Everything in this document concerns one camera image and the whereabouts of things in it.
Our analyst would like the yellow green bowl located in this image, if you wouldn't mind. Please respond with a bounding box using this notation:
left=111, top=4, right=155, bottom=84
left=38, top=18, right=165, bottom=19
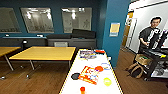
left=103, top=77, right=113, bottom=87

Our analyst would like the grey sofa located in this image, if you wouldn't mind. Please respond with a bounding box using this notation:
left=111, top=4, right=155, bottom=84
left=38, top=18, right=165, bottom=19
left=46, top=29, right=98, bottom=50

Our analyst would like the colourful puzzle box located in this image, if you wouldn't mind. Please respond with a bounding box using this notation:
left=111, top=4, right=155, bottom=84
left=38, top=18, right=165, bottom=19
left=78, top=49, right=98, bottom=60

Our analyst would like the flat red box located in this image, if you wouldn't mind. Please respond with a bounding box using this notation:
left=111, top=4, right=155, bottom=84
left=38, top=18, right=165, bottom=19
left=94, top=49, right=106, bottom=55

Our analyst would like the white paper sign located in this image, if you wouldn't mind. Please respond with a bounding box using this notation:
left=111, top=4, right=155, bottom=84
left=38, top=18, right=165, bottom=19
left=54, top=41, right=69, bottom=48

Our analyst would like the clear bowl blue rim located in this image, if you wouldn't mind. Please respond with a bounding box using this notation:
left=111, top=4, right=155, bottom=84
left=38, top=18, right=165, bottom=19
left=100, top=62, right=112, bottom=71

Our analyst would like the orange snack box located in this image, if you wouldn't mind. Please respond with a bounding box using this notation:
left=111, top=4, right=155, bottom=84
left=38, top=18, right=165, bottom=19
left=78, top=65, right=101, bottom=85

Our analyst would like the yellow air hockey table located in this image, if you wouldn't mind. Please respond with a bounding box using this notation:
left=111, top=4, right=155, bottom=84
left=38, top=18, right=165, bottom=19
left=58, top=48, right=124, bottom=94

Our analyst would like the black bowl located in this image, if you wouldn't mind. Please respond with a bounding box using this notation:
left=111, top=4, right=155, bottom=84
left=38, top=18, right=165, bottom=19
left=70, top=72, right=81, bottom=81

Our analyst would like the yellow notice board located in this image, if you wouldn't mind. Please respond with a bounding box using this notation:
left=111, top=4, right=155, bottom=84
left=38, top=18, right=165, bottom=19
left=109, top=22, right=121, bottom=38

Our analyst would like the yellow wooden table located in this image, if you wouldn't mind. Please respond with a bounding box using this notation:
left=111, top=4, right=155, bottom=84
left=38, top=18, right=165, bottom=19
left=0, top=45, right=22, bottom=72
left=8, top=45, right=77, bottom=72

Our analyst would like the small orange cup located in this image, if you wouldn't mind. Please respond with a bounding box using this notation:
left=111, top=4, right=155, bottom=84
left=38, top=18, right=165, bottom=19
left=79, top=86, right=87, bottom=94

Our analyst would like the brown wooden door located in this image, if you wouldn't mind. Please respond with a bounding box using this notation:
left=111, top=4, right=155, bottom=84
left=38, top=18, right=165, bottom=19
left=121, top=13, right=135, bottom=50

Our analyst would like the brown floor bag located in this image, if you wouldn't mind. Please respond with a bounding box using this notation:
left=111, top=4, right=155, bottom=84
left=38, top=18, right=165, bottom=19
left=126, top=62, right=145, bottom=80

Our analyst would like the black chair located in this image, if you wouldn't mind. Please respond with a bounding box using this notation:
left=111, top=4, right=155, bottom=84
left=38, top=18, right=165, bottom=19
left=21, top=39, right=30, bottom=48

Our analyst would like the tan wicker basket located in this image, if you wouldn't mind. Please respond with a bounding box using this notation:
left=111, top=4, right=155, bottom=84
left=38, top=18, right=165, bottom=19
left=134, top=53, right=153, bottom=66

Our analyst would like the person in black shirt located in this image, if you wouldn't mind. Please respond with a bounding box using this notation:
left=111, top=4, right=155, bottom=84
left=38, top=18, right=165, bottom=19
left=138, top=16, right=168, bottom=54

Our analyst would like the long dark grey bench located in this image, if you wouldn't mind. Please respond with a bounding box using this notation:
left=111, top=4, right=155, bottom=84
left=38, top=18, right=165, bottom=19
left=0, top=34, right=48, bottom=48

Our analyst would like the white wall outlet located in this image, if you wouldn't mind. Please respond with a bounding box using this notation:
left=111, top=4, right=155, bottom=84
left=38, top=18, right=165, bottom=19
left=107, top=55, right=113, bottom=62

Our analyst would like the glass wall window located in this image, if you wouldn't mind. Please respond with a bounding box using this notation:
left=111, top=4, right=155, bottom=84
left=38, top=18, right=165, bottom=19
left=60, top=7, right=93, bottom=34
left=20, top=7, right=55, bottom=34
left=0, top=7, right=22, bottom=34

